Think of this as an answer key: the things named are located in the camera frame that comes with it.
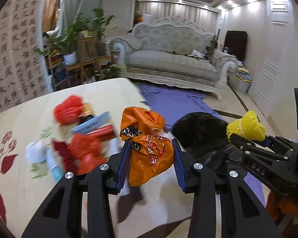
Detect yellow foam fruit net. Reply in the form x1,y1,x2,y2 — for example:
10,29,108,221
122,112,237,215
226,110,266,141

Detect small light blue tube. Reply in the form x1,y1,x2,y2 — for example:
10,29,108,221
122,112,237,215
45,149,64,183

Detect white tissue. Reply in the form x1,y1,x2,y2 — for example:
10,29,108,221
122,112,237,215
25,141,47,164

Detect red plastic bag ball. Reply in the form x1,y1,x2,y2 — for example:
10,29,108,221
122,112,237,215
68,133,107,175

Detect dark red wrapper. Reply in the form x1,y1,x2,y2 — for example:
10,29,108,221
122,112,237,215
52,140,73,172

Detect blue white paper packet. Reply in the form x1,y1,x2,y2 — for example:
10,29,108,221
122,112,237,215
71,111,110,134

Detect red glitter canister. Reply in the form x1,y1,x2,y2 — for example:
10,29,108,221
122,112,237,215
87,125,116,141

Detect orange printed plastic bag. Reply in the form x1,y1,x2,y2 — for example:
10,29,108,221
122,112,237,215
119,106,174,187

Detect red foam fruit net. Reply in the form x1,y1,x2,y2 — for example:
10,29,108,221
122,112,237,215
53,95,83,125

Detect gold label small bottle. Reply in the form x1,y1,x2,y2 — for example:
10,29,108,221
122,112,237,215
81,102,94,123

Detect white sachet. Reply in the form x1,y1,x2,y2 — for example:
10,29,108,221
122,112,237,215
107,138,132,195

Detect black lined trash bin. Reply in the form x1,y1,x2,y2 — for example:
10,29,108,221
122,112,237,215
171,112,247,178

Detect grey storage box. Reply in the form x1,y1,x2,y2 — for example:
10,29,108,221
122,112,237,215
228,66,252,93

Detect purple cloth on floor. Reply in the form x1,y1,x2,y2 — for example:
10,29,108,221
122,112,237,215
139,84,265,204

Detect grey ornate sofa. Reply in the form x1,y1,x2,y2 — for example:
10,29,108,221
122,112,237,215
110,17,238,99

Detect window curtains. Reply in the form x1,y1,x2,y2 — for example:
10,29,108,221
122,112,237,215
139,2,217,33

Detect calligraphy folding screen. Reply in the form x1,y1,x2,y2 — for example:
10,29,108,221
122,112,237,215
0,0,53,112

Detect wooden plant stand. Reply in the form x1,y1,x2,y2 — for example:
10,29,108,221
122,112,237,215
66,36,110,84

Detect potted plant white pot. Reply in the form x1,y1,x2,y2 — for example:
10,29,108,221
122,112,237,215
36,12,91,66

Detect tall green potted plant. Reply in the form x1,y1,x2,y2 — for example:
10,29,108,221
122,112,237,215
92,8,114,57

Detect dark cabinet by wall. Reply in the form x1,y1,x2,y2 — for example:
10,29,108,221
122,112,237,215
224,31,248,62

